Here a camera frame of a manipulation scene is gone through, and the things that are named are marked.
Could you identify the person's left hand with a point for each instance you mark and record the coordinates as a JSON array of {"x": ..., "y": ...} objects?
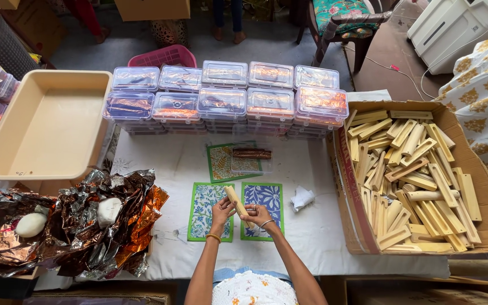
[{"x": 218, "y": 216}]

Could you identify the brown foil wrapped stick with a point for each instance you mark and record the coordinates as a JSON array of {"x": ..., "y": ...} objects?
[{"x": 251, "y": 153}]

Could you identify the low cardboard box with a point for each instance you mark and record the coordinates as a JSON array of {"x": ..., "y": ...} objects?
[{"x": 413, "y": 292}]

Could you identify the silver bangle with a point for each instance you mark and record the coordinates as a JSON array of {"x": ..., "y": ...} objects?
[{"x": 267, "y": 223}]

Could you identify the white machine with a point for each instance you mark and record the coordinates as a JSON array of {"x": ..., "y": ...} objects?
[{"x": 447, "y": 29}]

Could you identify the white oval soap bar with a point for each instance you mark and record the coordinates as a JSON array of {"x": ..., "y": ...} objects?
[{"x": 31, "y": 225}]

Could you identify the crumpled white tissue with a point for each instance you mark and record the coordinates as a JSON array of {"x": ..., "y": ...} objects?
[{"x": 301, "y": 198}]

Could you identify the stack of filled clear boxes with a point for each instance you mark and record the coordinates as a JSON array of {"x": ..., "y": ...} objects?
[{"x": 223, "y": 101}]

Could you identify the beige plastic tray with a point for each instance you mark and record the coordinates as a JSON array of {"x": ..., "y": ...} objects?
[{"x": 45, "y": 127}]

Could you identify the green floral seat cushion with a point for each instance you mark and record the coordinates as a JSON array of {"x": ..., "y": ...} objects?
[{"x": 341, "y": 12}]

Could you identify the large cardboard carton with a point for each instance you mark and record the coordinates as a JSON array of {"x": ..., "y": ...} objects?
[{"x": 350, "y": 186}]

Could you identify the dark brown cane chair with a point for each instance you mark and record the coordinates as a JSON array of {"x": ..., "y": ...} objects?
[{"x": 2, "y": 42}]

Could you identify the white angular soap bar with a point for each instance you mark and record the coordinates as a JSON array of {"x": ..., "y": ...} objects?
[{"x": 108, "y": 212}]

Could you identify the leopard print bag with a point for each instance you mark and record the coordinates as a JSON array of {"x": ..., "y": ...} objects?
[{"x": 168, "y": 33}]

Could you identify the dark blue floral card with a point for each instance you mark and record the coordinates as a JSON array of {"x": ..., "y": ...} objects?
[{"x": 267, "y": 197}]

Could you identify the person's right fingers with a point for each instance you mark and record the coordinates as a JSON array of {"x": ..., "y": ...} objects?
[{"x": 250, "y": 209}]

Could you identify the pink plastic basket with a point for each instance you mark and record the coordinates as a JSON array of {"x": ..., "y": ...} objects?
[{"x": 165, "y": 57}]

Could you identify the heap of crumpled foil sheets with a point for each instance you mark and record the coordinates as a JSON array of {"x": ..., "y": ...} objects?
[{"x": 78, "y": 241}]

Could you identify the open clear plastic box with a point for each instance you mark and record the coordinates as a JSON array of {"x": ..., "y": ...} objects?
[{"x": 250, "y": 165}]

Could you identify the light blue floral card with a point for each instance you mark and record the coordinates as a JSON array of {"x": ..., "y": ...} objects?
[{"x": 201, "y": 203}]

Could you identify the orange leaf print card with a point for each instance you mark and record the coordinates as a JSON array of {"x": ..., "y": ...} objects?
[{"x": 220, "y": 163}]

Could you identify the white printed table cloth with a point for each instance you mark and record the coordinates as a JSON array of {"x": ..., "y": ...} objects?
[{"x": 320, "y": 237}]

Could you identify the pale wooden holder piece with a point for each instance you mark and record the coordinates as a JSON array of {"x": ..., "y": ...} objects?
[{"x": 232, "y": 195}]

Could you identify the white cloth with gold print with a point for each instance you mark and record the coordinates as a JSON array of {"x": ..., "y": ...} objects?
[{"x": 481, "y": 106}]

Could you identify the flat cardboard box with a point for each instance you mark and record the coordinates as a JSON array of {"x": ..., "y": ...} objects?
[{"x": 100, "y": 294}]

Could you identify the brown wooden chair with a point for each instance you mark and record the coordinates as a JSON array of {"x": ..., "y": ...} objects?
[{"x": 333, "y": 25}]

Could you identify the white paper sheet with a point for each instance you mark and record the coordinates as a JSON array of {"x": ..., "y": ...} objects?
[{"x": 369, "y": 95}]

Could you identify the person's left fingers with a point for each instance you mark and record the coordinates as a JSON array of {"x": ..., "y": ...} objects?
[{"x": 226, "y": 205}]

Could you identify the pile of wooden holders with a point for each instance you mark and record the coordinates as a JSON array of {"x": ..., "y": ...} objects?
[{"x": 413, "y": 182}]

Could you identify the gold bangle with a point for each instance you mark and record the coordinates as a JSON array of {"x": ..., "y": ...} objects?
[{"x": 214, "y": 237}]

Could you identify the person's white crochet top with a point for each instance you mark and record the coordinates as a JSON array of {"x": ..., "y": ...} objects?
[{"x": 252, "y": 290}]

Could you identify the closed cardboard box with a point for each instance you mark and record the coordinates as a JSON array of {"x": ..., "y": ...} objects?
[{"x": 151, "y": 9}]

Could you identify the person's right hand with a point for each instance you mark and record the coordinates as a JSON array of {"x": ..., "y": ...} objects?
[{"x": 261, "y": 217}]

